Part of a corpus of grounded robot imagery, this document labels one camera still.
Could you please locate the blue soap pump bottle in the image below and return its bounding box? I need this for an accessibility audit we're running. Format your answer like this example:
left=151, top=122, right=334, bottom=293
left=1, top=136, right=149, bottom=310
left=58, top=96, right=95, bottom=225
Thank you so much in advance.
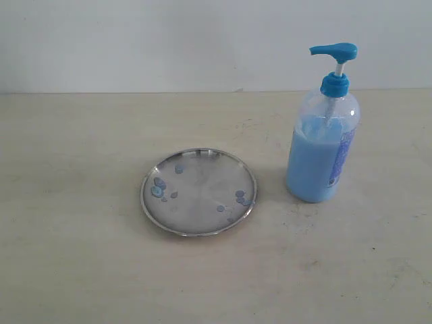
left=286, top=43, right=360, bottom=203

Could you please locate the round stainless steel plate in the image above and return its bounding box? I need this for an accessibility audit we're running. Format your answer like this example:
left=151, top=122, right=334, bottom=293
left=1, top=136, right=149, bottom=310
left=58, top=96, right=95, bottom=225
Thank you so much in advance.
left=140, top=148, right=258, bottom=237

